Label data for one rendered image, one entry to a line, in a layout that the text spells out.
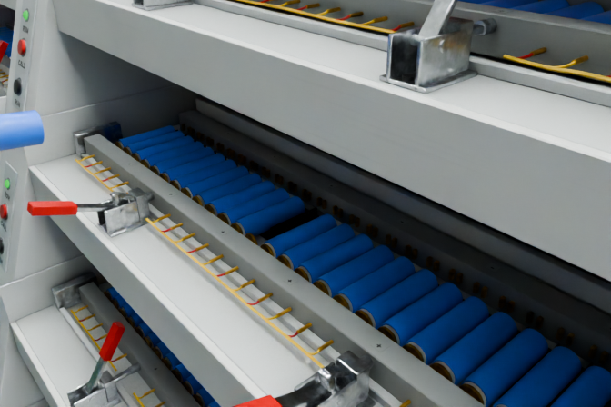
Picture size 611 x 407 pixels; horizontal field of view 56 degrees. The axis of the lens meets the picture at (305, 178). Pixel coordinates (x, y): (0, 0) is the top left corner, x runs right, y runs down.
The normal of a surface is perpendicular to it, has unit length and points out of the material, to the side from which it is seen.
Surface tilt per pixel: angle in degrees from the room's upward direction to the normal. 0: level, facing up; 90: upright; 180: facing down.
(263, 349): 19
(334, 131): 109
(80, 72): 90
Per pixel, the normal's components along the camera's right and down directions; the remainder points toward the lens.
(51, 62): 0.65, 0.34
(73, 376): -0.01, -0.89
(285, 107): -0.76, 0.30
